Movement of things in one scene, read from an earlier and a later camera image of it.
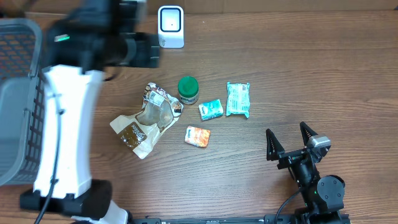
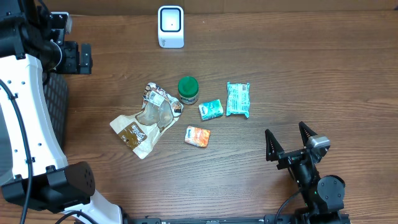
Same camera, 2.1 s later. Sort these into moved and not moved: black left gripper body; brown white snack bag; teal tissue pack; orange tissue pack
Moved: black left gripper body
Not moved: brown white snack bag; orange tissue pack; teal tissue pack
